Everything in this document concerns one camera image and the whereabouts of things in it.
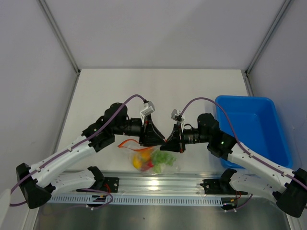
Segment right aluminium frame post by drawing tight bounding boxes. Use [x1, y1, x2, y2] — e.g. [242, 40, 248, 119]
[244, 0, 295, 75]

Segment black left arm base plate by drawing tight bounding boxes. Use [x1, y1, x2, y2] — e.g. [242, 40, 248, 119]
[88, 177, 119, 193]

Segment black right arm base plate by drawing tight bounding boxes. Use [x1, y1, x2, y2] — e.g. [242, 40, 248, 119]
[200, 179, 248, 195]

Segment blue plastic bin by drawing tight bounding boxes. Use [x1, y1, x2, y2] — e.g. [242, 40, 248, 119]
[215, 95, 293, 168]

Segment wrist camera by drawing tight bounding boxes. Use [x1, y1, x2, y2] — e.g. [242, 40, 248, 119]
[171, 109, 185, 129]
[140, 101, 155, 124]

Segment clear zip bag red zipper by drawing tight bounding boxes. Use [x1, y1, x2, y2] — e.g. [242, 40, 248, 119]
[118, 139, 181, 175]

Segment red orange mango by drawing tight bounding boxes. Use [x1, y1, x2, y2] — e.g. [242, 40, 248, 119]
[140, 150, 151, 162]

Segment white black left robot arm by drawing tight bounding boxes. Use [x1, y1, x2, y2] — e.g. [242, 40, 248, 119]
[16, 101, 165, 209]

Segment orange yellow mango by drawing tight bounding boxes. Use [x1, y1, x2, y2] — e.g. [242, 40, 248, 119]
[132, 156, 142, 169]

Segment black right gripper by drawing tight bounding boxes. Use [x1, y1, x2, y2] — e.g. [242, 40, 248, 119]
[160, 122, 210, 154]

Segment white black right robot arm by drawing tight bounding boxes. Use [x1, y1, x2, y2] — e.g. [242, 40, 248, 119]
[160, 113, 307, 218]

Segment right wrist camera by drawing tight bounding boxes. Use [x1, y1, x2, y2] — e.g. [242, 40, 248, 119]
[171, 109, 185, 129]

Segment white cauliflower green leaves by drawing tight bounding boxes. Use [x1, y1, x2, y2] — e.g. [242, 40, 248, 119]
[153, 163, 167, 174]

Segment aluminium frame post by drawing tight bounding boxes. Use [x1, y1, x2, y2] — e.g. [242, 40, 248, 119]
[244, 0, 295, 75]
[35, 0, 81, 75]

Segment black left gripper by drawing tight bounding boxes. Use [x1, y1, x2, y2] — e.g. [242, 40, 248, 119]
[113, 114, 166, 147]

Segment green grape bunch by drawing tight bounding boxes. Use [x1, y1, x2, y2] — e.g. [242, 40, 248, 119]
[151, 150, 177, 166]

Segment red chili pepper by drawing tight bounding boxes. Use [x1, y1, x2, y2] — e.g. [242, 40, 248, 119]
[141, 161, 154, 172]

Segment white slotted cable duct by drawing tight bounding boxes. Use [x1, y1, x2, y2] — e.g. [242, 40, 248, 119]
[48, 194, 223, 207]

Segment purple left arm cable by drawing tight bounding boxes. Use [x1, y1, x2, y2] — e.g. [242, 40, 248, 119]
[9, 94, 147, 207]

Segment aluminium mounting rail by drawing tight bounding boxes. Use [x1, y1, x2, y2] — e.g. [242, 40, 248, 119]
[32, 170, 293, 197]

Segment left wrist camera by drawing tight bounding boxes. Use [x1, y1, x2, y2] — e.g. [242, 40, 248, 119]
[140, 101, 155, 124]

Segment left aluminium frame post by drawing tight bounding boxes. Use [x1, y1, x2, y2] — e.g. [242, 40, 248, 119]
[35, 0, 81, 75]

